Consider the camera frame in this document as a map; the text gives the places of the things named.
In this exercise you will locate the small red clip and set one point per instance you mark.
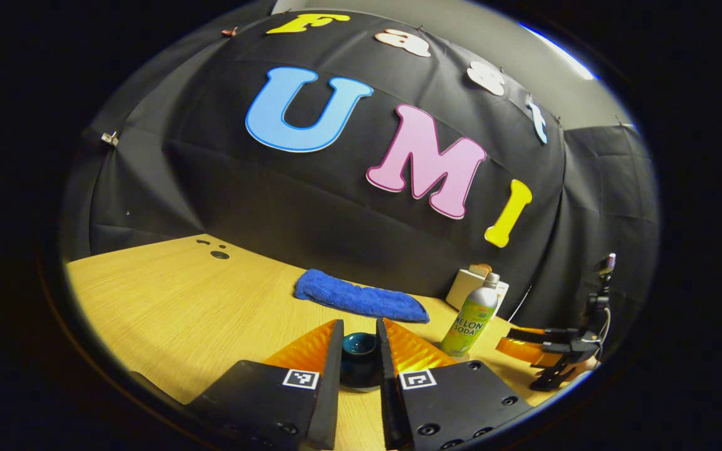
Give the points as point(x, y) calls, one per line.
point(229, 31)

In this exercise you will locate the blue towel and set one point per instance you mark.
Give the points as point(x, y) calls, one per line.
point(361, 297)

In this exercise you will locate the bread slice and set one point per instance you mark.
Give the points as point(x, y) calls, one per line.
point(480, 270)

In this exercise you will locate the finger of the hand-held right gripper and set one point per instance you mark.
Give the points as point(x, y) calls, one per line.
point(546, 335)
point(524, 351)

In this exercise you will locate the white toaster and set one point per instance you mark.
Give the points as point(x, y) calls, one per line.
point(461, 288)

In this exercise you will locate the small white clip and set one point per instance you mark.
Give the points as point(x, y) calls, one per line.
point(109, 138)

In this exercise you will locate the silver green-label water bottle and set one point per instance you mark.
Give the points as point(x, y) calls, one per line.
point(470, 319)

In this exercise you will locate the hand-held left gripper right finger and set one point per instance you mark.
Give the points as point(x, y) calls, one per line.
point(389, 394)

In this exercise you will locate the round brown coaster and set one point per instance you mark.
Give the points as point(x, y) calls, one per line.
point(469, 357)

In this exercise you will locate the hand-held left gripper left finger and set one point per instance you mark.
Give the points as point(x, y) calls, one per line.
point(329, 388)

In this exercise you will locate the black backdrop cloth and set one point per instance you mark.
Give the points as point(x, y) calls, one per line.
point(273, 188)

